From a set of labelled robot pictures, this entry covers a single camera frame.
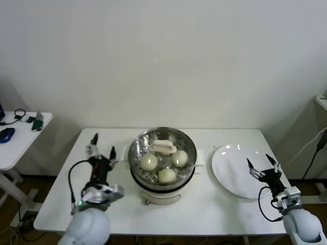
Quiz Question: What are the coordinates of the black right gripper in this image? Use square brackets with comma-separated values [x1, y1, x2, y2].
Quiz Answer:
[246, 153, 288, 197]

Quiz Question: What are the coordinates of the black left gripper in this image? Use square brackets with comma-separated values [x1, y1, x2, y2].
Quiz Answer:
[85, 133, 119, 186]

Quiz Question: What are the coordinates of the round glass pot lid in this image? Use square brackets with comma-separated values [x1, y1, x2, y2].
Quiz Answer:
[130, 130, 196, 186]

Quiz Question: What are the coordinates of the stainless steel steamer basket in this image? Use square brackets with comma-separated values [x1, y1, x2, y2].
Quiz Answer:
[128, 127, 199, 192]

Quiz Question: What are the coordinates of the white round plate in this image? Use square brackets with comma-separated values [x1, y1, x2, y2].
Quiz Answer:
[211, 144, 275, 199]

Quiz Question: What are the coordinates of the green and grey tool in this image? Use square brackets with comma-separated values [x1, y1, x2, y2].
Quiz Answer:
[32, 110, 45, 132]

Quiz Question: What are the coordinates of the white electric cooking pot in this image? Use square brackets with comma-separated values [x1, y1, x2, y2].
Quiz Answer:
[121, 144, 206, 206]

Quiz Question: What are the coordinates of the white side table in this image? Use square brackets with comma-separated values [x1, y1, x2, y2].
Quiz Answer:
[0, 111, 54, 228]

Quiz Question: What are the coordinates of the blue computer mouse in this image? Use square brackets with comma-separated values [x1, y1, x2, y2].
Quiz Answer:
[0, 127, 15, 143]

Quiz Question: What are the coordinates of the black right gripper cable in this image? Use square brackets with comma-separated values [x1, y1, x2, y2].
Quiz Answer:
[258, 186, 285, 223]

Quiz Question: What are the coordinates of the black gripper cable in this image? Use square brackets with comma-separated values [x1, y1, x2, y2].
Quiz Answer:
[68, 160, 90, 207]
[258, 186, 285, 223]

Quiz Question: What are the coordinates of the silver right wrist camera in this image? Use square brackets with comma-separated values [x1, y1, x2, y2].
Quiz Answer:
[276, 187, 302, 209]

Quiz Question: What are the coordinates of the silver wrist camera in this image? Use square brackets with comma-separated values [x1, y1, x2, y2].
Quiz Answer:
[100, 183, 126, 203]
[276, 187, 302, 209]

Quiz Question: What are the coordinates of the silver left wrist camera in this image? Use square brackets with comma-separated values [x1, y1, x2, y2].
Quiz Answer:
[100, 183, 126, 203]

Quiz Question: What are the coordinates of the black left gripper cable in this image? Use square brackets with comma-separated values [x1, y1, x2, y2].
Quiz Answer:
[68, 160, 90, 207]

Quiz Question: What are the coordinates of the white wall cable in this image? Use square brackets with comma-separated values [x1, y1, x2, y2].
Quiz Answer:
[287, 127, 327, 166]

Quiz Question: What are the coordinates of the black power adapter cable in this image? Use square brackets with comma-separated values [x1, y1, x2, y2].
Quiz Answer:
[302, 133, 327, 181]

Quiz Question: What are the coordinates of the black headphone cable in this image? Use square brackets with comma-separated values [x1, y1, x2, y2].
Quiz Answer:
[0, 108, 28, 126]

